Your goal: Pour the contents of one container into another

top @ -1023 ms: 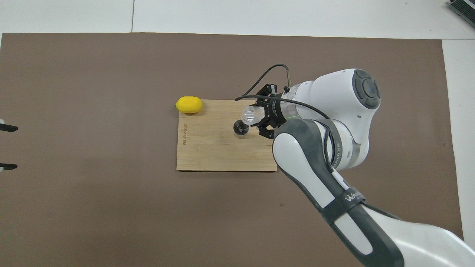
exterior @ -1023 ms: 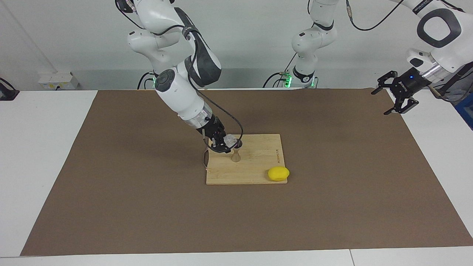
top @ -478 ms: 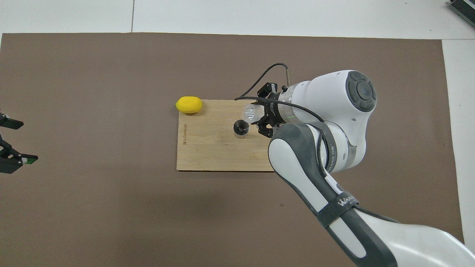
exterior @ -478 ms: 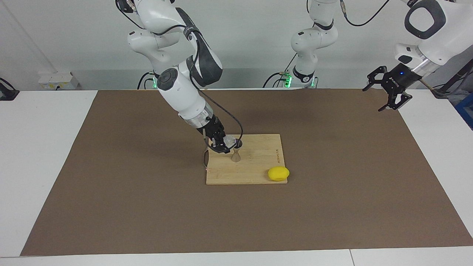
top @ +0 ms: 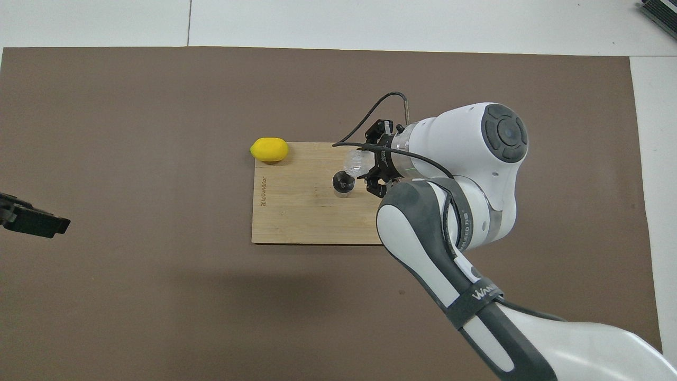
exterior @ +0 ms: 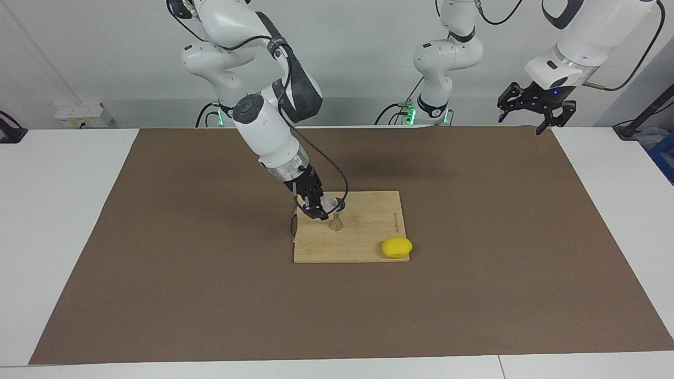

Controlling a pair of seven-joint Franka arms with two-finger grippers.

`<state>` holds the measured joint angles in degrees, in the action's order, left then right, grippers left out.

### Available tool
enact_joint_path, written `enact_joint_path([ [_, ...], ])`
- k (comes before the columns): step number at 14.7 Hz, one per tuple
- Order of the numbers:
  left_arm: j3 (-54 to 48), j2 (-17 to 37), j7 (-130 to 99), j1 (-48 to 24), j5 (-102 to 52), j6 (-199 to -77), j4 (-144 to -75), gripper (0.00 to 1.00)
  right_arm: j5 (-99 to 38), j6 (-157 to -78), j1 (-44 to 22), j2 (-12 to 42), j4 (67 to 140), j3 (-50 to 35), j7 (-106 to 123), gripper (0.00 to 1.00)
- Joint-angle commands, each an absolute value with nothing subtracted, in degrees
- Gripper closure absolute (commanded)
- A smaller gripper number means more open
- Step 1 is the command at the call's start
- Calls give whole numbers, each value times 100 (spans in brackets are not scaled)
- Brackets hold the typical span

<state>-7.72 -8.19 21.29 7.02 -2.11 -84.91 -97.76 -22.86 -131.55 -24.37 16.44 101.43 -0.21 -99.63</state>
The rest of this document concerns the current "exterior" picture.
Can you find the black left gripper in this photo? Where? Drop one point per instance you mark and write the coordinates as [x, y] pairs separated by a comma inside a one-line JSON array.
[[547, 99]]

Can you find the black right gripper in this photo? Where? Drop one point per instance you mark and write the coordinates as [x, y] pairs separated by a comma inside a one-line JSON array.
[[304, 184]]

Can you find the clear glass cup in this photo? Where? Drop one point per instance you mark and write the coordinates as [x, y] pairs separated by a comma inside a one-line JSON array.
[[330, 202]]

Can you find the steel double jigger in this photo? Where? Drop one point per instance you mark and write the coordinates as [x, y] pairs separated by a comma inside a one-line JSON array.
[[336, 223]]

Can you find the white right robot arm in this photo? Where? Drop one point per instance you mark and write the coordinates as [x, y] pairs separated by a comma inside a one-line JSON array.
[[263, 126]]

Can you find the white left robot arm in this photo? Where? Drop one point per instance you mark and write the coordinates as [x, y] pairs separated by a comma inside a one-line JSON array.
[[447, 58]]

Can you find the bamboo cutting board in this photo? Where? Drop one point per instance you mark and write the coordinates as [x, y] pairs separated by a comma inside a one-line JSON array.
[[363, 231]]

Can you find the yellow lemon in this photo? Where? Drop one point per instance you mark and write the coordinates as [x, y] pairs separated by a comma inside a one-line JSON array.
[[396, 247]]

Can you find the brown table mat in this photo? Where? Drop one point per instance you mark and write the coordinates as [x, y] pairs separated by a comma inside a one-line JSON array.
[[337, 305]]

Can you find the black slanted stand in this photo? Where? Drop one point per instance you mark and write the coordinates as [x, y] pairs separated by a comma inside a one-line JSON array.
[[647, 113]]

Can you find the blue box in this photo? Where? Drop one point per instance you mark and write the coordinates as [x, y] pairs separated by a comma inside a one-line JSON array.
[[664, 163]]

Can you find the black table clamp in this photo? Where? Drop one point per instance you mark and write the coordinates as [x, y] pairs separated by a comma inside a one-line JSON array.
[[10, 131]]

